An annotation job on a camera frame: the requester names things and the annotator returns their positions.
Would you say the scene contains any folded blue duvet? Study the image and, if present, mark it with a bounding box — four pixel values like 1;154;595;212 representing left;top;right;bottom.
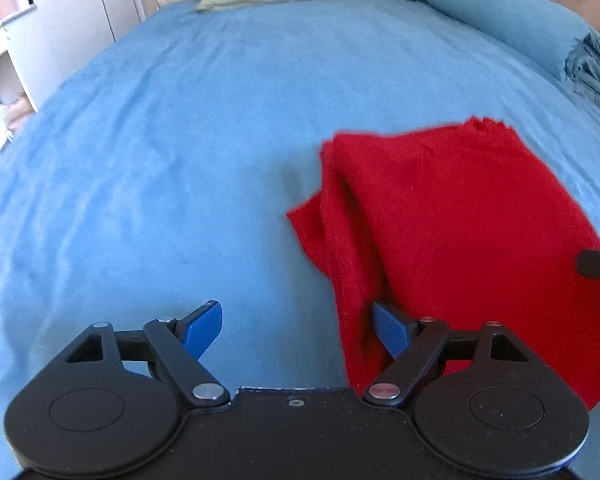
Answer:
405;0;600;108

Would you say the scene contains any blue bed sheet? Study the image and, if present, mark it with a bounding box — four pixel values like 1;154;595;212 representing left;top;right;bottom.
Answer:
0;0;600;479

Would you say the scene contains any white grey wardrobe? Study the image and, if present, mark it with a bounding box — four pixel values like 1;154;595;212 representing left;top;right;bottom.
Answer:
8;0;144;108

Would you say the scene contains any red knit garment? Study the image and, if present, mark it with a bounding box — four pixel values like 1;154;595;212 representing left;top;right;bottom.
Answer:
288;118;600;406

